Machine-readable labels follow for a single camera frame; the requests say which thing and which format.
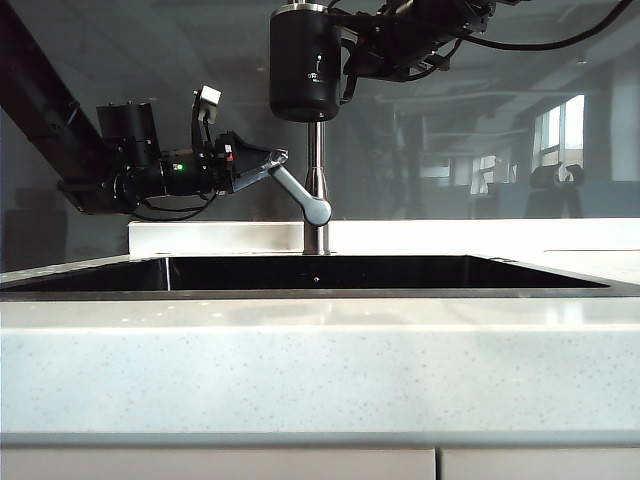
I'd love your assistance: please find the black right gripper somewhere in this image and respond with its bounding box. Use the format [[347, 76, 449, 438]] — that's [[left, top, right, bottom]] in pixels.
[[328, 7, 454, 84]]

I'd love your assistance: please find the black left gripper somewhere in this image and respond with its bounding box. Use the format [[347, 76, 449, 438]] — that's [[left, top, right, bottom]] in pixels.
[[211, 130, 291, 195]]

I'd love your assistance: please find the black mug with steel rim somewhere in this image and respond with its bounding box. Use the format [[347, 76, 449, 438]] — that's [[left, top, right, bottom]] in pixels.
[[268, 0, 358, 123]]

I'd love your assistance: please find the steel faucet lever handle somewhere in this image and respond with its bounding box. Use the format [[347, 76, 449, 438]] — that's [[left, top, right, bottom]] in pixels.
[[267, 163, 334, 228]]

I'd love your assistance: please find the black undermount sink basin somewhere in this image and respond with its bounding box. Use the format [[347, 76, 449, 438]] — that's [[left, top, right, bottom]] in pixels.
[[0, 254, 614, 301]]

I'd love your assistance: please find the white stone counter upstand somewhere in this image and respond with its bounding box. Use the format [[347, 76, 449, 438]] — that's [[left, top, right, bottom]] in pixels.
[[127, 218, 640, 259]]

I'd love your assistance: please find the wide beige cabinet door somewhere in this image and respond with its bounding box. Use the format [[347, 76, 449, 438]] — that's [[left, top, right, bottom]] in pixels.
[[0, 446, 437, 480]]

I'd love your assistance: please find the narrow beige cabinet door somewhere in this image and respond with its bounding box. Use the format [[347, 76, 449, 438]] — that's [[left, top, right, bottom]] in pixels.
[[439, 446, 640, 480]]

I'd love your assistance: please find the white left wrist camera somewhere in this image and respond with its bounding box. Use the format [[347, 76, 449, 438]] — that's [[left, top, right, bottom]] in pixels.
[[189, 84, 224, 151]]

